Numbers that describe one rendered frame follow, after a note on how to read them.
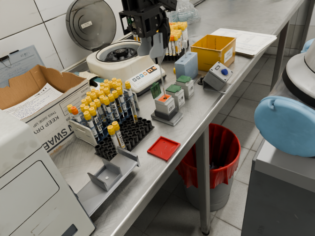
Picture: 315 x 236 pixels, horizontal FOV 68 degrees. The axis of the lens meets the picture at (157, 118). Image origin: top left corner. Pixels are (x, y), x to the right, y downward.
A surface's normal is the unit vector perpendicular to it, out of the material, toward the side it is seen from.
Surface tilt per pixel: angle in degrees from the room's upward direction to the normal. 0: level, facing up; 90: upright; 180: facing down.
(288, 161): 1
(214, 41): 90
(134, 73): 90
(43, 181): 90
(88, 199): 0
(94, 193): 0
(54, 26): 90
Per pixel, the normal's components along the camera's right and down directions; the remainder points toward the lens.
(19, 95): 0.78, 0.26
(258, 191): -0.58, 0.58
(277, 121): -0.70, 0.61
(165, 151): -0.15, -0.77
